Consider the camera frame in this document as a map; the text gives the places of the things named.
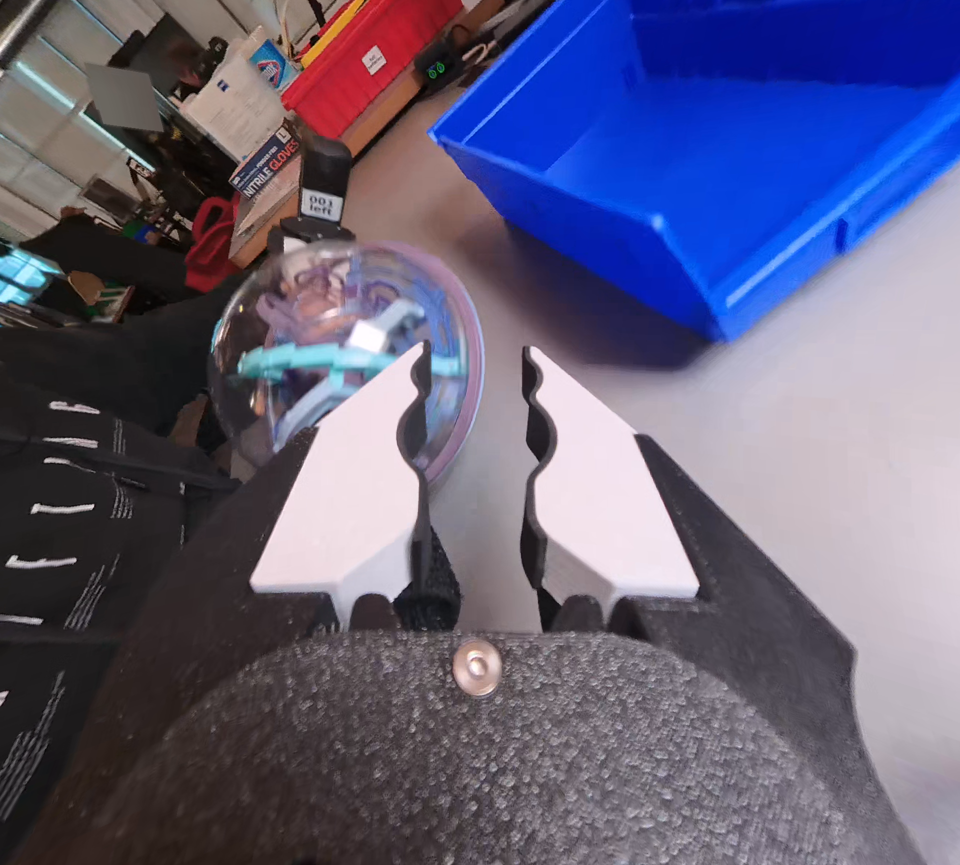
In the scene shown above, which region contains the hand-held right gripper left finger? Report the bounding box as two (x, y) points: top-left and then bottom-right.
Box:
(249, 340), (432, 626)

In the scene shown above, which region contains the clear maze ball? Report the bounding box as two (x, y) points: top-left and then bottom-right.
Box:
(210, 241), (486, 485)

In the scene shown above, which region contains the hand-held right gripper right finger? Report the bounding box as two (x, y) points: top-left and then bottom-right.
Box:
(521, 346), (702, 629)

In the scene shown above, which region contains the red plastic bin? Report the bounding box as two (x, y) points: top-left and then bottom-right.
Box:
(282, 0), (466, 140)

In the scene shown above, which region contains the blue plastic bin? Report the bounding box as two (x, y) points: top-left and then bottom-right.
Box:
(429, 0), (960, 343)

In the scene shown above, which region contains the person in black jacket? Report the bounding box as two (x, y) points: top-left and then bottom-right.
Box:
(0, 213), (279, 851)

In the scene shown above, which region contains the white and blue canister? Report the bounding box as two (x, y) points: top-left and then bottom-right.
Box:
(243, 37), (301, 95)

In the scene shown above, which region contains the glove box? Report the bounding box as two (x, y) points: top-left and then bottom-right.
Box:
(228, 123), (304, 202)

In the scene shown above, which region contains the black digital timer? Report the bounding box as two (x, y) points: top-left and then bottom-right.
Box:
(416, 40), (465, 88)

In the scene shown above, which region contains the red container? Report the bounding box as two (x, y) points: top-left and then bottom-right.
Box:
(183, 195), (244, 295)

